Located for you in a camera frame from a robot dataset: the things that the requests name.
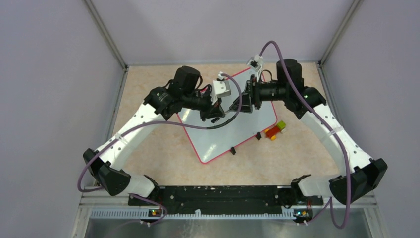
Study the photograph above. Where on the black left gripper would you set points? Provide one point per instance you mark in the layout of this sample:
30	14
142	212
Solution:
212	111

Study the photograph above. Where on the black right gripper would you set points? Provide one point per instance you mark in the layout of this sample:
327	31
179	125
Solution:
251	95

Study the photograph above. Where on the pink framed whiteboard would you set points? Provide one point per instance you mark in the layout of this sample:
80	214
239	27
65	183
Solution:
210	144

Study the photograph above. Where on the black marker cap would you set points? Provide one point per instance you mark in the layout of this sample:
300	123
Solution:
215	119

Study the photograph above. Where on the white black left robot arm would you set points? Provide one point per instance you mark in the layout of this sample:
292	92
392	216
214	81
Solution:
184	91

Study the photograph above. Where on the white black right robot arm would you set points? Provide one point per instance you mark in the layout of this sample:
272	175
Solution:
359	173

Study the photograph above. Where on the green lego brick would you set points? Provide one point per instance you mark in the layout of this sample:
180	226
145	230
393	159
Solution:
281	125

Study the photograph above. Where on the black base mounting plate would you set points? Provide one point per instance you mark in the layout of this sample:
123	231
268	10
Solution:
229	200

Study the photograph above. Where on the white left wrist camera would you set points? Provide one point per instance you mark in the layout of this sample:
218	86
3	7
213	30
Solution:
220	88

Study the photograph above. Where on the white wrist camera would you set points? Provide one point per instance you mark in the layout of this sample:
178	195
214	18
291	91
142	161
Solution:
256	63
220	88

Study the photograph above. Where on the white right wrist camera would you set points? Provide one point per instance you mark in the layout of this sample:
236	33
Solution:
256	63

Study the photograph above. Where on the aluminium frame rail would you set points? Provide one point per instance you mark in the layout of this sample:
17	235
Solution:
101	199

